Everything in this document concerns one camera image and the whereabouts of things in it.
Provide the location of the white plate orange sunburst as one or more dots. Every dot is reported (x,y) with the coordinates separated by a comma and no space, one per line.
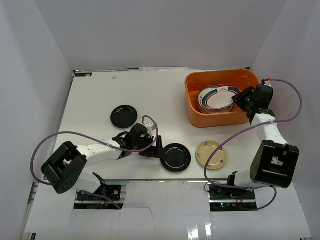
(203,99)

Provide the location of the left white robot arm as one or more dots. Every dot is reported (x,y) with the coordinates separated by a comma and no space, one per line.
(65,168)

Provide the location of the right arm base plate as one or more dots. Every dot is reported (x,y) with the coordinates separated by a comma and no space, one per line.
(222,193)

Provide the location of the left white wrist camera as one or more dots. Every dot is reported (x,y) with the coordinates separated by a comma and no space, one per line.
(151,129)

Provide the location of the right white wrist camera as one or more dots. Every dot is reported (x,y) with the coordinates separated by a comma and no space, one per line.
(266,82)

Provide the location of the white plate green rim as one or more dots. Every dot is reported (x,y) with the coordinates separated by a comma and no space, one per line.
(222,101)

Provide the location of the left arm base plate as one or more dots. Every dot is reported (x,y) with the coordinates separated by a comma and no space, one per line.
(113,192)

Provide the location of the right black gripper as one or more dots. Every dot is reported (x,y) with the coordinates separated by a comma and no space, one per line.
(239,98)

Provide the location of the black plate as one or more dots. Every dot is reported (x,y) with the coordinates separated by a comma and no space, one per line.
(175,158)
(124,116)

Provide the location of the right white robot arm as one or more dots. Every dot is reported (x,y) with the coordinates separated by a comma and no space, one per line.
(275,161)

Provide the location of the orange plastic bin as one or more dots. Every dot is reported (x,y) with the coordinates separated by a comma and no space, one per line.
(197,81)

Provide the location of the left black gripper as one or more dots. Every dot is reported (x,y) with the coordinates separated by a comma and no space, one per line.
(155,147)

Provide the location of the white paper sheets at back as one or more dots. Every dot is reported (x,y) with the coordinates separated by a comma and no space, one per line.
(162,69)

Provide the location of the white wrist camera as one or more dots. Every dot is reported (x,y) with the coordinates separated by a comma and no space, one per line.
(266,82)
(151,129)

